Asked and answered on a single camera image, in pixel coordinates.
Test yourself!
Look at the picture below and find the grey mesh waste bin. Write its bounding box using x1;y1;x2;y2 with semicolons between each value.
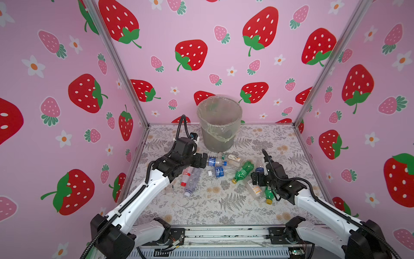
197;95;243;153

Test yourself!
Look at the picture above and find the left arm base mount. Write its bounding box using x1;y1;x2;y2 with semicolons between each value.
156;228;185;247

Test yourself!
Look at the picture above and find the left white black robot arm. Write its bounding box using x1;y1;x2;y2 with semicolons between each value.
81;131;208;259

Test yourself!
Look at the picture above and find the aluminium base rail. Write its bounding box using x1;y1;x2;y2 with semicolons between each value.
129;225;325;259

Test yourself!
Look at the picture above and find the small bottle blue label upper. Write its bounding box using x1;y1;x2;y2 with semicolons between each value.
207;156;227;167

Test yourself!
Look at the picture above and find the small bottle blue label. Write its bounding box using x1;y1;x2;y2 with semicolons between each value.
207;156;227;167
208;166;236;178

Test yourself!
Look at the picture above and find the green bottle yellow cap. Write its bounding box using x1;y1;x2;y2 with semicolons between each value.
232;160;254;184
265;187;275;205

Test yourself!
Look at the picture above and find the crushed clear bottle white cap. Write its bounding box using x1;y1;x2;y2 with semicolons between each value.
184;168;203;197

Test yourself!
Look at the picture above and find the clear bottle bird label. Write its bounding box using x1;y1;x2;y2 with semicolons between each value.
221;153;243;167

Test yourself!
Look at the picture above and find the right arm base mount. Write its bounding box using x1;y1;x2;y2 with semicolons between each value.
266;227;306;245

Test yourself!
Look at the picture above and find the clear plastic bin liner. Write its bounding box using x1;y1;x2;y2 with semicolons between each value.
196;94;244;145

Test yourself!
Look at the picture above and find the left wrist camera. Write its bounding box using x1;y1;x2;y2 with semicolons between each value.
190;132;199;141

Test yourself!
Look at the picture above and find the small clear bottle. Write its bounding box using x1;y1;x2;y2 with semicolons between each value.
165;183;175;195

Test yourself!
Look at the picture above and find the clear bottle red cap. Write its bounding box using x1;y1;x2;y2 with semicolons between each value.
181;167;194;187

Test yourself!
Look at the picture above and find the small bottle blue label lower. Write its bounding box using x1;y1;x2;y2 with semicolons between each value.
208;166;236;178

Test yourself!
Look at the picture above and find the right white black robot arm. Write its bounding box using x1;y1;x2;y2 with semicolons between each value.
251;150;400;259

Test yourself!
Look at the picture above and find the blue label bottle white cap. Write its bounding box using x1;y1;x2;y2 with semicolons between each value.
254;166;265;173

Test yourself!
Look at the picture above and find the clear bottle orange label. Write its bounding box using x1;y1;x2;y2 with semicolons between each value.
244;180;266;202

